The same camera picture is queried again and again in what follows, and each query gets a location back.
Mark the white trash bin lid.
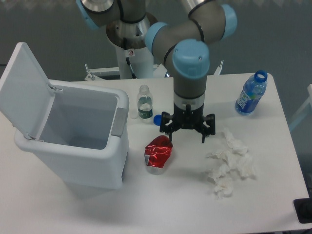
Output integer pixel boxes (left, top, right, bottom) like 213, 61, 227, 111
0, 42, 56, 139

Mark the black device at edge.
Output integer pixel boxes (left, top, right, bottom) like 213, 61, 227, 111
293, 198, 312, 224

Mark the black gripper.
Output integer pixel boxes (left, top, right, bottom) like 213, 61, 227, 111
159, 104, 215, 143

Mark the crumpled white tissue pile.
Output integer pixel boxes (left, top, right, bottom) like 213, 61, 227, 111
206, 128, 256, 199

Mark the white chair frame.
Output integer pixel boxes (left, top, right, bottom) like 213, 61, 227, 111
288, 84, 312, 132

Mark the blue plastic bottle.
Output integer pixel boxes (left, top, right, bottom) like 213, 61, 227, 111
235, 70, 268, 116

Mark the black cable on pedestal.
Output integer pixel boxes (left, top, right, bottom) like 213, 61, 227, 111
122, 38, 137, 79

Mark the clear plastic bottle green label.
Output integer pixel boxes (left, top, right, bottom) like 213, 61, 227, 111
136, 84, 153, 123

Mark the crushed red can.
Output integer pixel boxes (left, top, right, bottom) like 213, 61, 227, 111
144, 135, 173, 175

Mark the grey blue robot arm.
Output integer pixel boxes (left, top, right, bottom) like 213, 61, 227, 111
77, 0, 237, 137

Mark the white trash bin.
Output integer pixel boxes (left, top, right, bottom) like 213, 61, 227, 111
15, 80, 129, 189

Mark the blue bottle cap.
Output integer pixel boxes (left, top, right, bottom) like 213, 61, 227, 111
153, 114, 161, 126

